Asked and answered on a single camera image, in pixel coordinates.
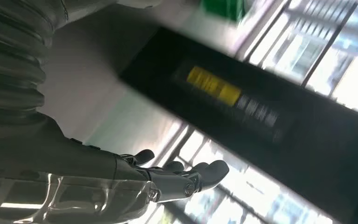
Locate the green plastic crate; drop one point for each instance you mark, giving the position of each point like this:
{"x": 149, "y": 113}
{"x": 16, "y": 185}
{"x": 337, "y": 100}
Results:
{"x": 223, "y": 7}

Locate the yellow and black warning label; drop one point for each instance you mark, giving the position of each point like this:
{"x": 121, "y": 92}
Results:
{"x": 214, "y": 86}

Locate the black inbound machine housing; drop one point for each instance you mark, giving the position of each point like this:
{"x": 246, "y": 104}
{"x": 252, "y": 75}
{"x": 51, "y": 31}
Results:
{"x": 305, "y": 130}

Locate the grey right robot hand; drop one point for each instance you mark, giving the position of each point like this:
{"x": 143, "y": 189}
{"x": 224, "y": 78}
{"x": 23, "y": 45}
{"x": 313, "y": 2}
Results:
{"x": 58, "y": 173}

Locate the black window frame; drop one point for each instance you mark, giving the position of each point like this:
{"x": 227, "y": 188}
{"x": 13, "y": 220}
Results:
{"x": 330, "y": 43}

